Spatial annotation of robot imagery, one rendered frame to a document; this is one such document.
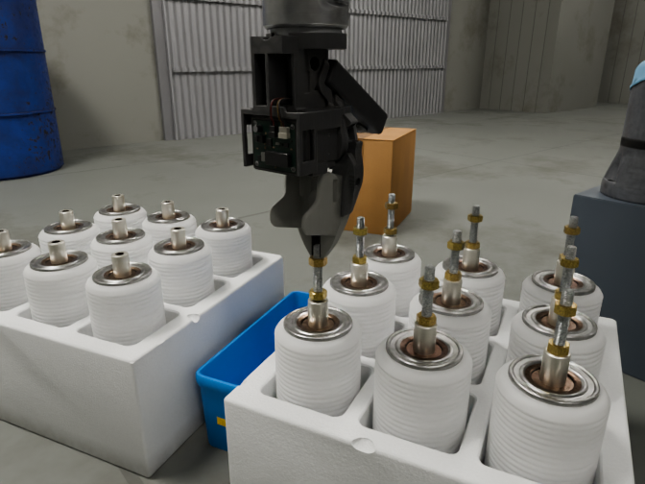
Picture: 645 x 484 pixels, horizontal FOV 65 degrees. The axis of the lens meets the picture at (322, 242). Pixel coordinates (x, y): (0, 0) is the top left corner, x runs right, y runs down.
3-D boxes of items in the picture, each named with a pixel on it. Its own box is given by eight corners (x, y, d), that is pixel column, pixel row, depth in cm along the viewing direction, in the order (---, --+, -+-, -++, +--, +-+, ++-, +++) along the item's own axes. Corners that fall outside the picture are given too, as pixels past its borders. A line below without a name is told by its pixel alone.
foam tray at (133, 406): (133, 303, 115) (123, 229, 109) (286, 339, 101) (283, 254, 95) (-41, 403, 82) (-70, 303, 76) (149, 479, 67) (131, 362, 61)
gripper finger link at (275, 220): (261, 259, 51) (259, 170, 48) (299, 244, 56) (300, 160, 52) (283, 268, 50) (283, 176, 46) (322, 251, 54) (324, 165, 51)
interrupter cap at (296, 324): (355, 344, 52) (355, 338, 52) (281, 344, 52) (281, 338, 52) (349, 309, 59) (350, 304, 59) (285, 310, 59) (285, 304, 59)
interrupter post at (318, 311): (329, 331, 54) (329, 303, 53) (306, 331, 54) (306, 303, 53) (328, 321, 57) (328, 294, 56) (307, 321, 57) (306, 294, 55)
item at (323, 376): (361, 487, 57) (366, 347, 51) (275, 488, 57) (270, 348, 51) (354, 428, 66) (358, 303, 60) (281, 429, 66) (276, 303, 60)
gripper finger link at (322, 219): (290, 270, 49) (285, 176, 46) (328, 253, 53) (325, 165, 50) (315, 278, 47) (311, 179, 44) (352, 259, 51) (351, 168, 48)
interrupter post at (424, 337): (408, 354, 50) (410, 325, 49) (415, 343, 52) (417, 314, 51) (432, 360, 49) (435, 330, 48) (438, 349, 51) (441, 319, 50)
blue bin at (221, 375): (294, 345, 99) (293, 289, 95) (346, 358, 94) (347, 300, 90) (197, 446, 73) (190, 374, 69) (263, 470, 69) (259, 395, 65)
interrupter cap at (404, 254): (425, 257, 75) (425, 253, 75) (388, 269, 70) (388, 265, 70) (390, 243, 80) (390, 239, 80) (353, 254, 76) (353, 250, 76)
